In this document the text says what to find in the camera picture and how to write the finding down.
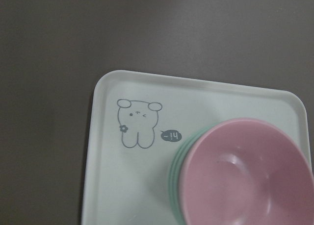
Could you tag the small pink bowl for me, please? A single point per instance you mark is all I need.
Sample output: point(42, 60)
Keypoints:
point(246, 172)

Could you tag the bottom green bowl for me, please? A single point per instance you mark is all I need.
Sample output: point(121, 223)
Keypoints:
point(173, 192)

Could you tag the middle green bowl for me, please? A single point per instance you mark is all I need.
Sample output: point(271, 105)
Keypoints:
point(174, 173)

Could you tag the cream rabbit tray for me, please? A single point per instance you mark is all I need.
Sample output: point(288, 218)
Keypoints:
point(128, 186)

